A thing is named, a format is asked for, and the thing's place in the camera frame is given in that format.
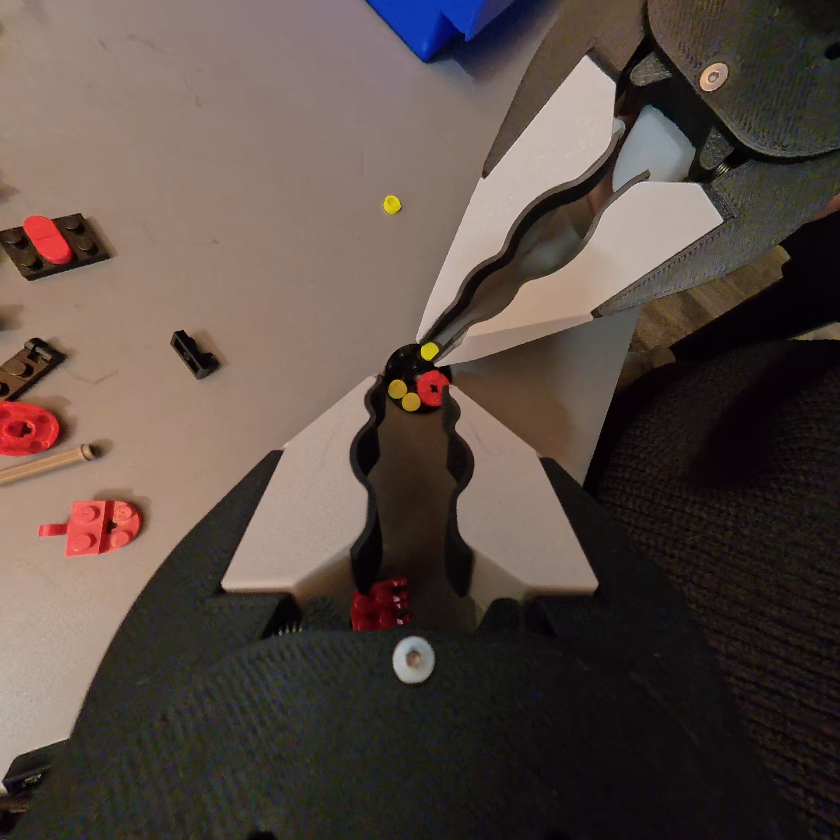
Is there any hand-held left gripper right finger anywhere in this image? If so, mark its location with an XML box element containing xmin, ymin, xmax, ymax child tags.
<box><xmin>444</xmin><ymin>384</ymin><xmax>599</xmax><ymax>614</ymax></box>

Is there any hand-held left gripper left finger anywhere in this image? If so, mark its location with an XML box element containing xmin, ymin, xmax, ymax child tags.
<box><xmin>220</xmin><ymin>374</ymin><xmax>385</xmax><ymax>605</ymax></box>

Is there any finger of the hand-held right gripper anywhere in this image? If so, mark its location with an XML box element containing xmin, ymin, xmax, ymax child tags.
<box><xmin>415</xmin><ymin>52</ymin><xmax>627</xmax><ymax>342</ymax></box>
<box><xmin>434</xmin><ymin>171</ymin><xmax>737</xmax><ymax>367</ymax></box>

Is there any round black lego plate assembly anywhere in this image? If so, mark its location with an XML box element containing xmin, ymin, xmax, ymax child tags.
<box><xmin>384</xmin><ymin>341</ymin><xmax>454</xmax><ymax>416</ymax></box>

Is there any person's right forearm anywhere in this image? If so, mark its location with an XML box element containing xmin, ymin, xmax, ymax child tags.
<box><xmin>669</xmin><ymin>197</ymin><xmax>840</xmax><ymax>368</ymax></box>

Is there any red black lego strip assembly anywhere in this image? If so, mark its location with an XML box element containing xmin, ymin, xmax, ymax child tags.
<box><xmin>351</xmin><ymin>577</ymin><xmax>413</xmax><ymax>632</ymax></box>

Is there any red lego plate with pin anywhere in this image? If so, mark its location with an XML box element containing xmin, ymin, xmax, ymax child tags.
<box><xmin>38</xmin><ymin>500</ymin><xmax>142</xmax><ymax>557</ymax></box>

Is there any tan lego axle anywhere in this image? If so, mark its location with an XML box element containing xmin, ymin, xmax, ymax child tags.
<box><xmin>0</xmin><ymin>444</ymin><xmax>101</xmax><ymax>487</ymax></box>

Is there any red round lego plate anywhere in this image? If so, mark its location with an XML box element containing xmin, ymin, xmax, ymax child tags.
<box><xmin>0</xmin><ymin>402</ymin><xmax>60</xmax><ymax>457</ymax></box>

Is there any black lego hinge plate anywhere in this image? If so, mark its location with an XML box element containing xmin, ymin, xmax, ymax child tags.
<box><xmin>0</xmin><ymin>338</ymin><xmax>67</xmax><ymax>401</ymax></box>

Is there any black lego plate red tile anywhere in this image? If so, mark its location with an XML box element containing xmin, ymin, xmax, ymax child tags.
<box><xmin>0</xmin><ymin>213</ymin><xmax>112</xmax><ymax>282</ymax></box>

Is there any blue storage bin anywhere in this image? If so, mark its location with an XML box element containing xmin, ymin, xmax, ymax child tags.
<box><xmin>364</xmin><ymin>0</ymin><xmax>546</xmax><ymax>63</ymax></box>

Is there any person's black knit sweater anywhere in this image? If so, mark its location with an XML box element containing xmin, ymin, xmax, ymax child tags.
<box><xmin>583</xmin><ymin>341</ymin><xmax>840</xmax><ymax>840</ymax></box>

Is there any small black lego bracket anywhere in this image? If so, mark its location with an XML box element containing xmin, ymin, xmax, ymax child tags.
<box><xmin>171</xmin><ymin>330</ymin><xmax>221</xmax><ymax>380</ymax></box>

